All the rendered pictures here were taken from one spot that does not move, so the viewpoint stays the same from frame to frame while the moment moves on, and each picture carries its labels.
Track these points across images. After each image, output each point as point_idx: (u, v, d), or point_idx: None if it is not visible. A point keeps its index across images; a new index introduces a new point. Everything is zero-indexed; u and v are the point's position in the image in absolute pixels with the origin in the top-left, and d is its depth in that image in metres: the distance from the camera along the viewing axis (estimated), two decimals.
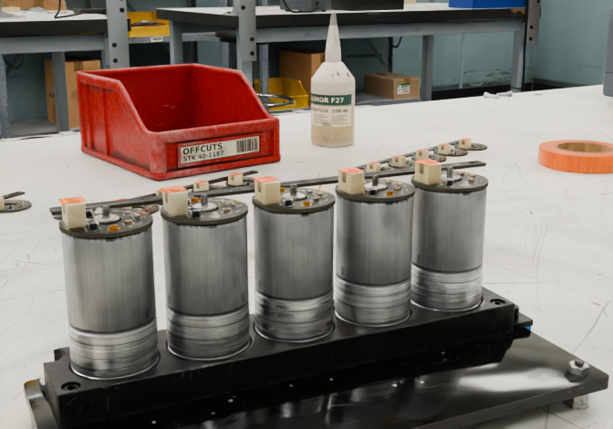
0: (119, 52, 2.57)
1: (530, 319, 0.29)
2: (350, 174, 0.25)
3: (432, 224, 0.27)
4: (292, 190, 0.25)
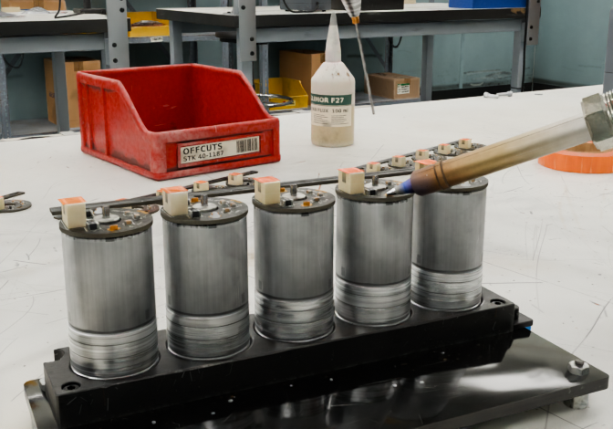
0: (119, 52, 2.57)
1: (530, 319, 0.29)
2: (350, 174, 0.25)
3: (432, 224, 0.27)
4: (292, 190, 0.25)
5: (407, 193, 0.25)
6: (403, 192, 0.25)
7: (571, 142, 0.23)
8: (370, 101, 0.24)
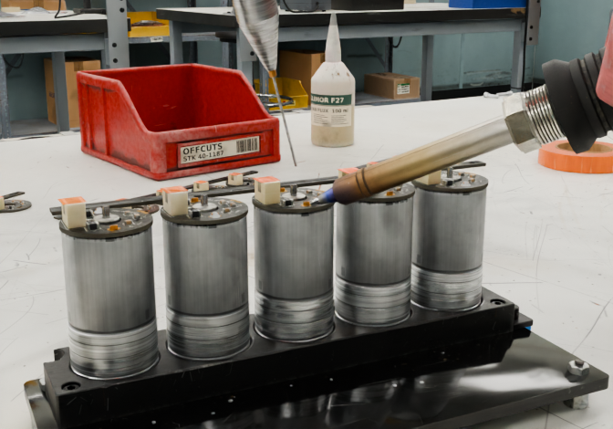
0: (119, 52, 2.57)
1: (530, 319, 0.29)
2: None
3: (432, 224, 0.27)
4: (292, 190, 0.25)
5: (330, 202, 0.24)
6: (327, 201, 0.24)
7: (493, 145, 0.22)
8: (292, 153, 0.24)
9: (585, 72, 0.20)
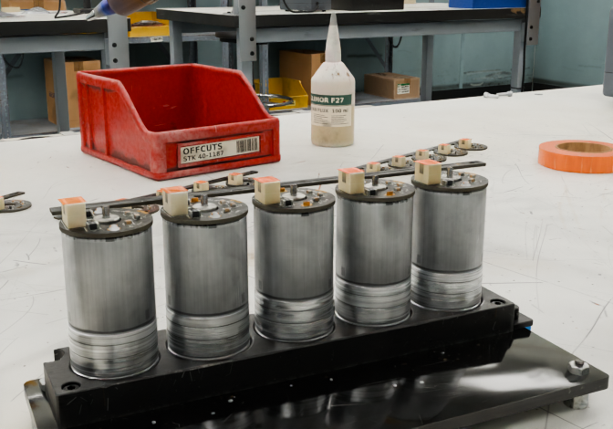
0: (119, 52, 2.57)
1: (530, 319, 0.29)
2: (350, 174, 0.25)
3: (432, 224, 0.27)
4: (292, 190, 0.25)
5: (107, 13, 0.20)
6: (102, 12, 0.20)
7: None
8: None
9: None
